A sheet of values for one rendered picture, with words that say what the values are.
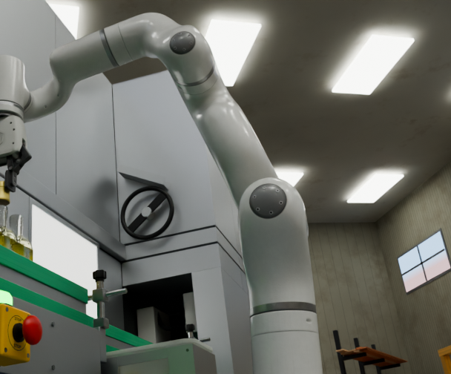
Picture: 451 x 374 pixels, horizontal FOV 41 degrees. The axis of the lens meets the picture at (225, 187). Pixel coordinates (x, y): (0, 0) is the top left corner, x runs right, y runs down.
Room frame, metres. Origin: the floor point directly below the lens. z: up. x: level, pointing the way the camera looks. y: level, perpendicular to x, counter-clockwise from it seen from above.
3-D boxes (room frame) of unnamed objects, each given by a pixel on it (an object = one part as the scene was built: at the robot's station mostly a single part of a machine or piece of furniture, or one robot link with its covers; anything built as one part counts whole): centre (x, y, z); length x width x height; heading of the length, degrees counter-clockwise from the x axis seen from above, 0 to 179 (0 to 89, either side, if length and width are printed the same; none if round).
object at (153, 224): (2.09, 0.30, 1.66); 0.21 x 0.05 x 0.21; 78
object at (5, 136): (1.15, 0.47, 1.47); 0.10 x 0.07 x 0.11; 79
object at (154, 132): (2.45, 0.17, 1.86); 0.70 x 0.37 x 0.89; 168
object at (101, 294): (1.26, 0.32, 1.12); 0.17 x 0.03 x 0.12; 78
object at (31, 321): (0.82, 0.30, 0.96); 0.04 x 0.03 x 0.04; 168
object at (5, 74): (1.15, 0.47, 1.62); 0.09 x 0.08 x 0.13; 172
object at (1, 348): (0.83, 0.34, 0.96); 0.07 x 0.07 x 0.07; 78
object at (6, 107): (1.15, 0.48, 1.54); 0.09 x 0.08 x 0.03; 79
